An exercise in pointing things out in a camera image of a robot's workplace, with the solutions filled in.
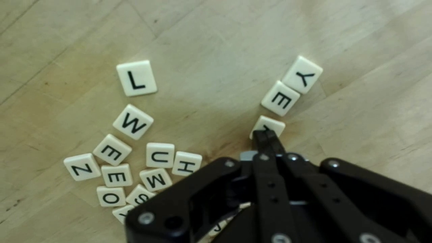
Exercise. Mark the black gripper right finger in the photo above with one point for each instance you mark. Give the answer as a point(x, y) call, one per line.
point(359, 190)

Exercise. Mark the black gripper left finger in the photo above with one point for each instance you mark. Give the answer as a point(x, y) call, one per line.
point(263, 180)

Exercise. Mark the cream letter tile A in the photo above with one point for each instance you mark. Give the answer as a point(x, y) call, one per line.
point(274, 124)

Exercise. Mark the cream letter tile H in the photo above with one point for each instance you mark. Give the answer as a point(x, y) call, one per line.
point(186, 163)

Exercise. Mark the cream letter tile E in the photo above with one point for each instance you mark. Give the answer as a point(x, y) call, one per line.
point(112, 149)
point(116, 175)
point(279, 98)

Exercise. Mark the cream letter tile Y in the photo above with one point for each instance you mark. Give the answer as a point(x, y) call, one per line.
point(302, 75)
point(120, 213)

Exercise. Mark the cream letter tile U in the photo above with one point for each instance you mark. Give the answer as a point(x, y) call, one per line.
point(159, 156)

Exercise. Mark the cream letter tile M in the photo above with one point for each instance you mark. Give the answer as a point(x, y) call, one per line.
point(155, 180)

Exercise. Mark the cream letter tile S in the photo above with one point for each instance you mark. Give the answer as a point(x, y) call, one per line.
point(139, 196)

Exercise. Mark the cream letter tile W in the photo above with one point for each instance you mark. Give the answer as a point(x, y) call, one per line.
point(132, 122)

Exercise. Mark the cream letter tile O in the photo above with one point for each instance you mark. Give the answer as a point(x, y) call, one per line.
point(111, 196)

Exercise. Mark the cream letter tile L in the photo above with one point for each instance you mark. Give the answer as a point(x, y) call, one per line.
point(136, 79)

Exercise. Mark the cream letter tile Z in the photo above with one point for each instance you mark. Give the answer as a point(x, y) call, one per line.
point(81, 167)

